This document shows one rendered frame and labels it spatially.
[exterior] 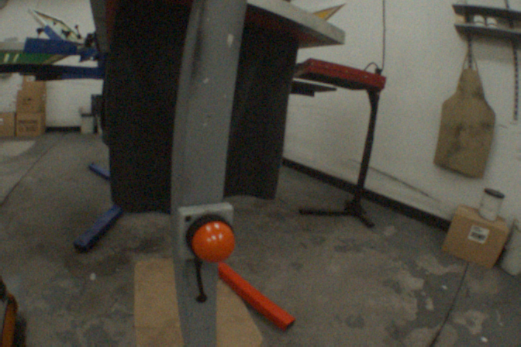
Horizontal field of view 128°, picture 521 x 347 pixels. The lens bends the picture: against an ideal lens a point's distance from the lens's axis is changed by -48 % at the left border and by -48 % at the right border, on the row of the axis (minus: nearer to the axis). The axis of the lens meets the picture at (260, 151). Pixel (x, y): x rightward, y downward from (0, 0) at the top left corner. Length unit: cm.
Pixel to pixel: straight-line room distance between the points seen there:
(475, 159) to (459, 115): 38
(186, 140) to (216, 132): 3
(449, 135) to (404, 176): 59
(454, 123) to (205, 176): 207
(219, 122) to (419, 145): 217
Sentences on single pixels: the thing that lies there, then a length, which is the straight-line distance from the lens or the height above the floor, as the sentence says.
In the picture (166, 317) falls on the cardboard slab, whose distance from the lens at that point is 96.
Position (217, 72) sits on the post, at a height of 79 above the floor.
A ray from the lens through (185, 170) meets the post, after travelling 20.
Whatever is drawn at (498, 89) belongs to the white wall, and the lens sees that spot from 226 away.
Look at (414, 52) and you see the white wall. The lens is 246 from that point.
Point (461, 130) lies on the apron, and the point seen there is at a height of 87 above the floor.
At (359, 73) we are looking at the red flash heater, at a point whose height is 108.
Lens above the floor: 76
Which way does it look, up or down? 11 degrees down
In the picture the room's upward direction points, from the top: 7 degrees clockwise
